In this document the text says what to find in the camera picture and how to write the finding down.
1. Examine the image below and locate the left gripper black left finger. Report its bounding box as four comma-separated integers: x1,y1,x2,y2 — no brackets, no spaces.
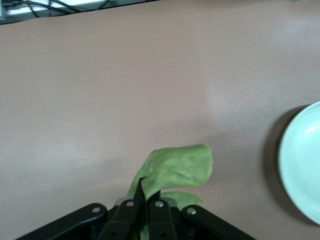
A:
99,176,147,240

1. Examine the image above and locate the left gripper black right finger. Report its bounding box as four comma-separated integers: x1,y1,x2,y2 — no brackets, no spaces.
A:
147,189,178,240

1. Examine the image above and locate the green lettuce leaf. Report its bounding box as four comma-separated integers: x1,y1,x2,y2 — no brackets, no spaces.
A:
126,143,215,240

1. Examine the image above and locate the mint green round plate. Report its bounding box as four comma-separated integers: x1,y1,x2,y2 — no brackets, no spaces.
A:
277,101,320,226

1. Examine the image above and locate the black cable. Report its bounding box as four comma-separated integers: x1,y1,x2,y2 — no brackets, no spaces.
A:
21,0,76,19
48,0,161,14

